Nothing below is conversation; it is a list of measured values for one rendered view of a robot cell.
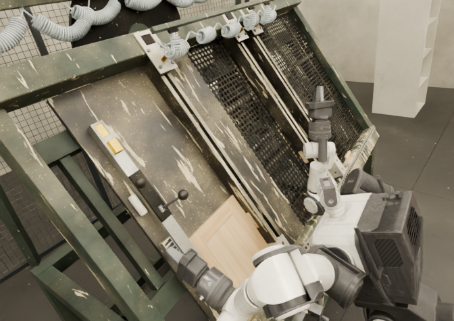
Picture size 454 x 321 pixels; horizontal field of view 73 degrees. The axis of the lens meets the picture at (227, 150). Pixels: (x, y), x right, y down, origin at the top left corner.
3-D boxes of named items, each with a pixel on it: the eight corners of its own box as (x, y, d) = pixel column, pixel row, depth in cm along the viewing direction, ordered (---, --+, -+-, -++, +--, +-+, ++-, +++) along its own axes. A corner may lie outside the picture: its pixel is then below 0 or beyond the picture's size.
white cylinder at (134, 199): (125, 199, 109) (139, 217, 109) (129, 196, 107) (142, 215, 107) (132, 194, 111) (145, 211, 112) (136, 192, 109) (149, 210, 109)
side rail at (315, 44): (357, 132, 250) (369, 128, 242) (282, 17, 240) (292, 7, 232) (359, 128, 255) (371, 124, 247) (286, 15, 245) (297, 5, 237)
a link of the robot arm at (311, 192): (317, 161, 138) (314, 193, 149) (302, 171, 133) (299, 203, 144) (338, 172, 131) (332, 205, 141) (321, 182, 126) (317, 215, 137)
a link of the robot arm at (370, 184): (366, 192, 126) (391, 181, 114) (363, 211, 121) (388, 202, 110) (342, 178, 125) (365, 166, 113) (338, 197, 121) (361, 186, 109)
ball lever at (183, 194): (159, 216, 109) (188, 199, 105) (153, 208, 108) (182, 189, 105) (163, 212, 112) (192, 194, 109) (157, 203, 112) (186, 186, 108)
